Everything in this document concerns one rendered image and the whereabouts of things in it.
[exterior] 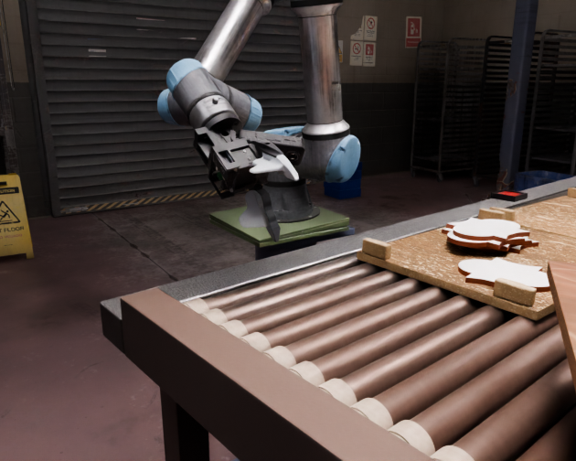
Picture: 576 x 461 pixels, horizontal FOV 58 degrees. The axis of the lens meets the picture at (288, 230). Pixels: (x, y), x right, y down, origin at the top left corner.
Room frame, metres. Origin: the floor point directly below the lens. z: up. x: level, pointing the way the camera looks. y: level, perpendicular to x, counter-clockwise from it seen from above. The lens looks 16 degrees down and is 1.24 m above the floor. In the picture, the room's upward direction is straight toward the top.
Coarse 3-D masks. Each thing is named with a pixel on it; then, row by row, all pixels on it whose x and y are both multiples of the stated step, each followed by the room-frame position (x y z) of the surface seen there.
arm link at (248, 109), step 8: (232, 88) 1.00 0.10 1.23; (232, 96) 0.98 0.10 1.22; (240, 96) 1.00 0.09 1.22; (248, 96) 1.03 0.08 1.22; (232, 104) 0.97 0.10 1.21; (240, 104) 0.99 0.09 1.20; (248, 104) 1.01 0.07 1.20; (256, 104) 1.04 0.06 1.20; (240, 112) 0.99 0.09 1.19; (248, 112) 1.01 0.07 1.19; (256, 112) 1.03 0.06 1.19; (240, 120) 1.00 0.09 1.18; (248, 120) 1.01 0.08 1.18; (256, 120) 1.03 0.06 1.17; (248, 128) 1.03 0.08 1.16; (256, 128) 1.04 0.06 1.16
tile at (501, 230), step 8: (448, 224) 1.00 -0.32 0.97; (456, 224) 0.99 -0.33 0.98; (464, 224) 0.99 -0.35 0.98; (472, 224) 0.99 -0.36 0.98; (480, 224) 0.99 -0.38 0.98; (488, 224) 0.99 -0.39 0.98; (496, 224) 0.99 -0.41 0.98; (504, 224) 0.99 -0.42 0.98; (512, 224) 0.99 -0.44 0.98; (456, 232) 0.94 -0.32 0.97; (464, 232) 0.93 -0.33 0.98; (472, 232) 0.93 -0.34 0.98; (480, 232) 0.93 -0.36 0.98; (488, 232) 0.93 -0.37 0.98; (496, 232) 0.93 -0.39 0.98; (504, 232) 0.93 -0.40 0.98; (512, 232) 0.93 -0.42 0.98; (520, 232) 0.94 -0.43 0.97; (528, 232) 0.94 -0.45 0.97; (472, 240) 0.91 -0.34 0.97; (480, 240) 0.91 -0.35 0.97; (488, 240) 0.91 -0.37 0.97; (496, 240) 0.91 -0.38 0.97; (504, 240) 0.90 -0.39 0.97
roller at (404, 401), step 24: (552, 312) 0.72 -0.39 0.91; (504, 336) 0.63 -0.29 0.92; (528, 336) 0.66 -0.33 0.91; (456, 360) 0.57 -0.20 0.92; (480, 360) 0.58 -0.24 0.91; (408, 384) 0.51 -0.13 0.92; (432, 384) 0.52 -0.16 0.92; (456, 384) 0.54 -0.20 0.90; (360, 408) 0.47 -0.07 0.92; (384, 408) 0.47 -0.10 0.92; (408, 408) 0.49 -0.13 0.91
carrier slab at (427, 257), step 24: (408, 240) 1.02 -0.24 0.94; (432, 240) 1.02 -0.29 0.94; (552, 240) 1.02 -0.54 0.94; (384, 264) 0.89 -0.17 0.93; (408, 264) 0.87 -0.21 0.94; (432, 264) 0.87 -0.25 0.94; (456, 264) 0.87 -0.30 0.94; (528, 264) 0.87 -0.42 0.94; (456, 288) 0.77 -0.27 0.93; (480, 288) 0.76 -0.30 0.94; (528, 312) 0.68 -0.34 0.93
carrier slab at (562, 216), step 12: (540, 204) 1.34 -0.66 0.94; (552, 204) 1.34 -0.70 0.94; (564, 204) 1.34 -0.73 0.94; (516, 216) 1.22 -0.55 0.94; (528, 216) 1.22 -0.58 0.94; (540, 216) 1.22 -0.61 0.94; (552, 216) 1.22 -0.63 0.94; (564, 216) 1.22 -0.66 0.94; (528, 228) 1.12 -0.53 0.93; (540, 228) 1.11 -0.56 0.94; (552, 228) 1.11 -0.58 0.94; (564, 228) 1.11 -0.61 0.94
